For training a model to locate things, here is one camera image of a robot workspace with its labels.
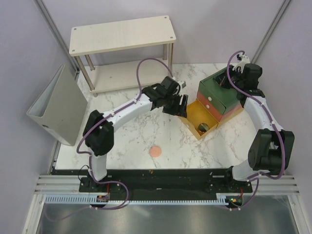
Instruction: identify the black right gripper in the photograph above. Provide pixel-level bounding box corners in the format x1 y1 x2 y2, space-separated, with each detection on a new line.
212 67 243 92

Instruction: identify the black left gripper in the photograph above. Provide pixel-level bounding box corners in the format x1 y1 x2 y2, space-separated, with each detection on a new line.
163 93 188 118

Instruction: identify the yellow drawer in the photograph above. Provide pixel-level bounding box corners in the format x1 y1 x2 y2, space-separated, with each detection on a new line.
179 99 218 140

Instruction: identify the coral drawer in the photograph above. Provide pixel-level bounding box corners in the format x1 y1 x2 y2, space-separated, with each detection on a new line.
197 91 222 122

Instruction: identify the green drawer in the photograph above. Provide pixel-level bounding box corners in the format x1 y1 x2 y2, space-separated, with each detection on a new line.
197 80 226 115

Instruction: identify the gold black round jar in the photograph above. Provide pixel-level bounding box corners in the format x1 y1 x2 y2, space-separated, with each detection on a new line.
198 123 210 135

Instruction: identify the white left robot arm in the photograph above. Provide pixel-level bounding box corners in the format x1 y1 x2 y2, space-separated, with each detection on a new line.
78 77 188 192

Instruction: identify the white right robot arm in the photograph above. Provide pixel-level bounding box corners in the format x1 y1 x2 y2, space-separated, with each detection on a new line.
213 63 295 192

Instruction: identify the green drawer box housing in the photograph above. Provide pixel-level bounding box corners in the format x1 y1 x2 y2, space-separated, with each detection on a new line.
199 71 240 107

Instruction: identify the coral drawer box housing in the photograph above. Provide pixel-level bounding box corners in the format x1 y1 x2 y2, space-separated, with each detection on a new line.
222 102 241 119

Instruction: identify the yellow drawer box housing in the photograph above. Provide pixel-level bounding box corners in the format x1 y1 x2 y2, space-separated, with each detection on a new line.
216 107 244 128

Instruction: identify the white wooden two-tier shelf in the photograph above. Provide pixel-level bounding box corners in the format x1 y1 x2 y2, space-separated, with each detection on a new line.
69 15 176 97

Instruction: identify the grey file holder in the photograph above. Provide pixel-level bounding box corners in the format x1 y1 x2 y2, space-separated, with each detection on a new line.
27 64 87 146

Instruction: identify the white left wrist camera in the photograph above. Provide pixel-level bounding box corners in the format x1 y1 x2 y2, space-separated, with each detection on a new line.
174 80 186 95

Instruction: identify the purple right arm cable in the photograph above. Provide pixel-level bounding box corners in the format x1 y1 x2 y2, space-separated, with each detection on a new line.
226 50 286 212

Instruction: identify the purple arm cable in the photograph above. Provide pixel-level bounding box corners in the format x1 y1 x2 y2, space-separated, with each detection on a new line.
46 58 177 221
226 50 286 212

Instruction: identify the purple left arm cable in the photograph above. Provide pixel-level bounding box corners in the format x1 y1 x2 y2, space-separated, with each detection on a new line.
46 58 177 221

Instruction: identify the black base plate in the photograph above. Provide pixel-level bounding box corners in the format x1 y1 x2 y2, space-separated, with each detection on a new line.
79 168 253 201

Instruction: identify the right blue cable duct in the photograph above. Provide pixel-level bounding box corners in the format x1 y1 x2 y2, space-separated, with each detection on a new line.
216 193 251 206

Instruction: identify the blue cable duct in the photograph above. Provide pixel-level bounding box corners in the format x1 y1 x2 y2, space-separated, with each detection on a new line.
45 194 109 205
216 193 251 206

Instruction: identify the aluminium frame rail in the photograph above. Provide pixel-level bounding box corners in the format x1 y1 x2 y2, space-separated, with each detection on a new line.
35 175 300 195

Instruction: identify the left blue cable duct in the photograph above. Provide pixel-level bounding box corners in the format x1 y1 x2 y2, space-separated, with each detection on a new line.
45 194 109 205

